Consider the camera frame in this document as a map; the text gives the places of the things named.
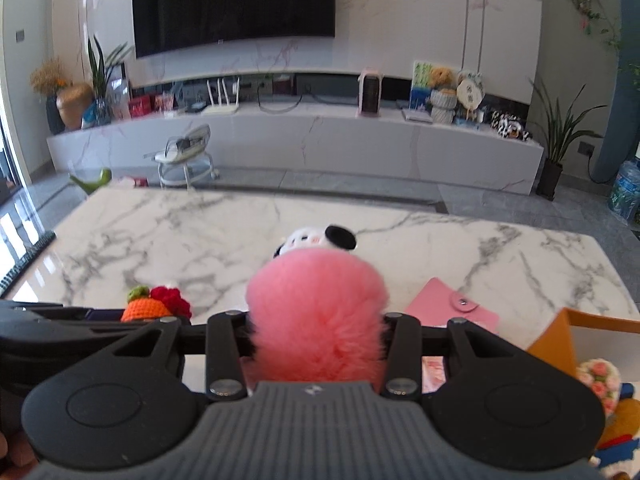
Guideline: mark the potted plant black pot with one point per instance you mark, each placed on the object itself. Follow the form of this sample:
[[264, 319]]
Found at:
[[561, 128]]

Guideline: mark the white marble tv cabinet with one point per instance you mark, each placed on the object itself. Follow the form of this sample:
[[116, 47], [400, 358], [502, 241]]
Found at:
[[330, 139]]

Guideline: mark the white wifi router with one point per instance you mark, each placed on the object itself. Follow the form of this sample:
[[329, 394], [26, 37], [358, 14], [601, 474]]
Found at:
[[224, 97]]

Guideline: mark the orange cardboard box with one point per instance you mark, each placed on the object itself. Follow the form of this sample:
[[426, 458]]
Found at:
[[574, 337]]

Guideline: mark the red patterned small box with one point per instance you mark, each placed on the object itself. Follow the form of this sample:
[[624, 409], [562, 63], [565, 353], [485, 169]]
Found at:
[[433, 373]]

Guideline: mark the brown round vase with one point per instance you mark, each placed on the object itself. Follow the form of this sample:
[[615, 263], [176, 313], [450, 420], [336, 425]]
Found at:
[[72, 102]]

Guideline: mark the red crochet flower toy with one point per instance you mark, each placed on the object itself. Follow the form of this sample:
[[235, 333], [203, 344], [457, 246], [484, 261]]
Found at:
[[173, 301]]

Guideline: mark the pink small heater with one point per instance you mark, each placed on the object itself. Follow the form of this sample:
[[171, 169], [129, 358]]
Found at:
[[369, 93]]

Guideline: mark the pink fluffy plush toy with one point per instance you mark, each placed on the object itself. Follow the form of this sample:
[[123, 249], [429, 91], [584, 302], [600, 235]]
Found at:
[[316, 316]]

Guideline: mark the plant in glass vase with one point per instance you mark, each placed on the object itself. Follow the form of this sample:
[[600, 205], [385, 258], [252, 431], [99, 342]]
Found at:
[[102, 66]]

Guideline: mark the hanging ivy plant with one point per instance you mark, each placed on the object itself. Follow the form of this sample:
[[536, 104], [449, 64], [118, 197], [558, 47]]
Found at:
[[596, 22]]

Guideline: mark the orange crochet carrot toy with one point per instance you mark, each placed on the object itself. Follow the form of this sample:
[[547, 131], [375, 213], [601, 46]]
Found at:
[[142, 307]]

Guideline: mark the red gift box on shelf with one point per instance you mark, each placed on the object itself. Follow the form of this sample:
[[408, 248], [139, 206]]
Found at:
[[140, 106]]

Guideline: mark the white round fan sign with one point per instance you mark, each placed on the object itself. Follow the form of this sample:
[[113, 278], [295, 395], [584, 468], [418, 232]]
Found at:
[[470, 95]]

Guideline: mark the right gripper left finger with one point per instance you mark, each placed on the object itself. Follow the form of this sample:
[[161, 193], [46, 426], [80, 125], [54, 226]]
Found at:
[[243, 332]]

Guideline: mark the black wall television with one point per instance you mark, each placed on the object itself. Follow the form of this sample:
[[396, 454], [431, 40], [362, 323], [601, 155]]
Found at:
[[169, 25]]

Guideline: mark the white panda plush toy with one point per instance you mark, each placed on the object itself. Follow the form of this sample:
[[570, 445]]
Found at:
[[332, 236]]

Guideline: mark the green bird ornament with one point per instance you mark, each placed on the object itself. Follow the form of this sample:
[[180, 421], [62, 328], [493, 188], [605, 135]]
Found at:
[[89, 187]]

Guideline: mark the blue landscape picture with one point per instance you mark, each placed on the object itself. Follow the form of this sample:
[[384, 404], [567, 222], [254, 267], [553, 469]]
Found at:
[[427, 77]]

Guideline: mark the brown bear plush blue outfit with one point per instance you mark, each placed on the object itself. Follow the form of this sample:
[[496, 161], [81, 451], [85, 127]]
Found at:
[[618, 449]]

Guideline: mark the pink snap wallet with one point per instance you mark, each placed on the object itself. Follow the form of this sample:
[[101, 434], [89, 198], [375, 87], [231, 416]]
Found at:
[[437, 304]]

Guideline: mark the teddy bear in knitted basket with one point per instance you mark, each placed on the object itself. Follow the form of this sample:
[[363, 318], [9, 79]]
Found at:
[[443, 97]]

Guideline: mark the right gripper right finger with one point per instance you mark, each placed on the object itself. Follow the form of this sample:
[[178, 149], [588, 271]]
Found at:
[[390, 320]]

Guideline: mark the crochet flower bouquet doll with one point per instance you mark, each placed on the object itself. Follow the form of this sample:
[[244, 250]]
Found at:
[[603, 379]]

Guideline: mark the baby bouncer seat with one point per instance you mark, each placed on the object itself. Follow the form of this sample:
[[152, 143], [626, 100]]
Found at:
[[185, 160]]

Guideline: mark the blue water bottle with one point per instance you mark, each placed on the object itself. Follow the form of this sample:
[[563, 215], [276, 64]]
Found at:
[[623, 201]]

